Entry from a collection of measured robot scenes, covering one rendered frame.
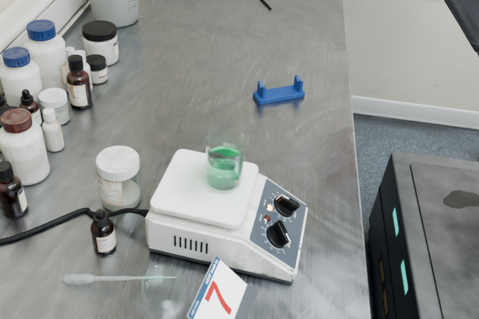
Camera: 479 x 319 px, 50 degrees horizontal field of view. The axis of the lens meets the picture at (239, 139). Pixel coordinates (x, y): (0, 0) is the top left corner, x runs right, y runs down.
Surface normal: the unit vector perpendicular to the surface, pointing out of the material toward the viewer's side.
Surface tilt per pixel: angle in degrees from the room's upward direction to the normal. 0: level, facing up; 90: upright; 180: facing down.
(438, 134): 0
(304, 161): 0
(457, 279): 0
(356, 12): 90
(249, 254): 90
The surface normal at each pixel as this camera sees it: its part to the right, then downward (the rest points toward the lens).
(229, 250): -0.22, 0.59
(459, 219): 0.07, -0.78
